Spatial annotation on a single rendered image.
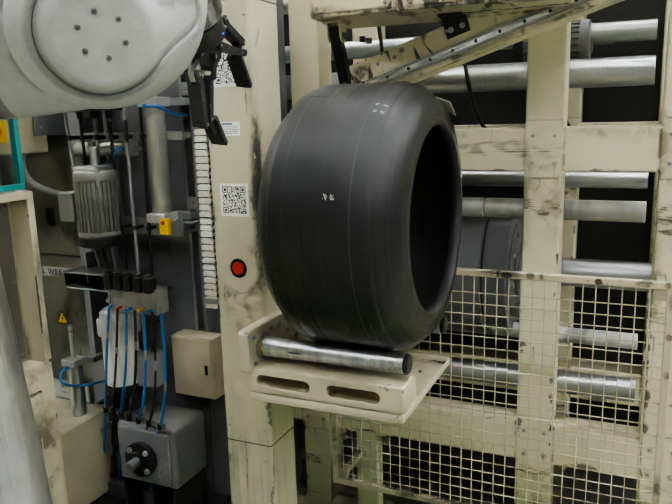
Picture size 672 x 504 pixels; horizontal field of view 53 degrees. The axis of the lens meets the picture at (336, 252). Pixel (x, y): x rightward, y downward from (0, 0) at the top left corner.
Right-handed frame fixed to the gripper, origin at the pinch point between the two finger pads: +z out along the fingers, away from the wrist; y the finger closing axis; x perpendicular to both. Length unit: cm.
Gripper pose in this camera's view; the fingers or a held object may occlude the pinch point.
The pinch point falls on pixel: (230, 109)
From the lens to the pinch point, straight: 124.5
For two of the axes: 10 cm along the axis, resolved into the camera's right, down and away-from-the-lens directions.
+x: 9.6, 1.5, -2.4
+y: -2.5, 8.5, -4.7
